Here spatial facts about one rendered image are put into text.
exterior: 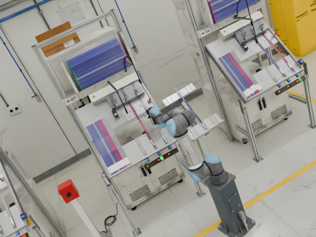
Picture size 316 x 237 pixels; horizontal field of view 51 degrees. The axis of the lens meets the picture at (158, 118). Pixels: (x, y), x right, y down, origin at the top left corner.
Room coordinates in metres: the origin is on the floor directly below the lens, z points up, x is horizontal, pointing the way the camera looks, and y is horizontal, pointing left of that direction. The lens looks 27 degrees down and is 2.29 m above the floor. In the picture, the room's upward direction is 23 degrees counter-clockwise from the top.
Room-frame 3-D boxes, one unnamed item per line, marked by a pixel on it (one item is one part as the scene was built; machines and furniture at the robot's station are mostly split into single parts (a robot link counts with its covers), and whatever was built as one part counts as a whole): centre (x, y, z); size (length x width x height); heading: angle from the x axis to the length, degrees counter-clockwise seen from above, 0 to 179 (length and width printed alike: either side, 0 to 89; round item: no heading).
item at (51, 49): (3.26, 0.46, 1.82); 0.68 x 0.30 x 0.20; 101
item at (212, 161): (2.03, -0.25, 0.72); 0.13 x 0.12 x 0.14; 105
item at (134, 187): (3.10, 0.38, 0.31); 0.70 x 0.65 x 0.62; 101
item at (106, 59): (2.99, 0.30, 1.52); 0.51 x 0.13 x 0.27; 101
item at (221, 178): (2.04, -0.26, 0.60); 0.15 x 0.15 x 0.10
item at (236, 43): (3.21, -1.09, 0.65); 1.01 x 0.73 x 1.29; 11
